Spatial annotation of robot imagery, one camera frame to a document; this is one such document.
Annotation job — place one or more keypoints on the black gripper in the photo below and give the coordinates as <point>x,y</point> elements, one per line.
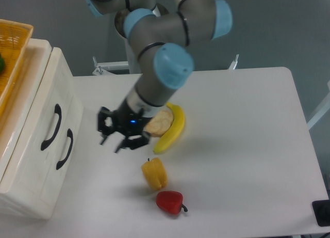
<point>125,121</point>

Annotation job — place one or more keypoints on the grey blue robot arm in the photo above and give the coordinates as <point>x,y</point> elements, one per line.
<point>159,46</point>

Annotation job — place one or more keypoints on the white drawer cabinet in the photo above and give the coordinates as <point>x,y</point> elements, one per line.
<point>34,64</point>

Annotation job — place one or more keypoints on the pale round bread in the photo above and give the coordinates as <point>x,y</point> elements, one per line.
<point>160,124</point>

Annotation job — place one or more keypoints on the yellow toy bell pepper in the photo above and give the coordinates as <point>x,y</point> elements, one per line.
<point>155,174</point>

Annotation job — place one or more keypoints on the yellow toy banana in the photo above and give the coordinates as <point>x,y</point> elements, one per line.
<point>173,133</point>

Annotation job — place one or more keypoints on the red toy bell pepper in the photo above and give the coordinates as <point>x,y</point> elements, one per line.
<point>171,202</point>

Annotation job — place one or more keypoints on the green toy pepper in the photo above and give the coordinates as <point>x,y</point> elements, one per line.
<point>2,64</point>

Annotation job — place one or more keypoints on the orange woven basket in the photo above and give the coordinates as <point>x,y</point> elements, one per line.
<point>14,40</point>

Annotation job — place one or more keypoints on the black device at edge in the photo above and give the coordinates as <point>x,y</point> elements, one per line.
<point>321,211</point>

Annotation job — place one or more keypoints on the black lower drawer handle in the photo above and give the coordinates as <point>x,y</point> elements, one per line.
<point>66,151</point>

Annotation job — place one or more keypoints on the white frame at right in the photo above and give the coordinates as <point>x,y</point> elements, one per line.
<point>321,109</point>

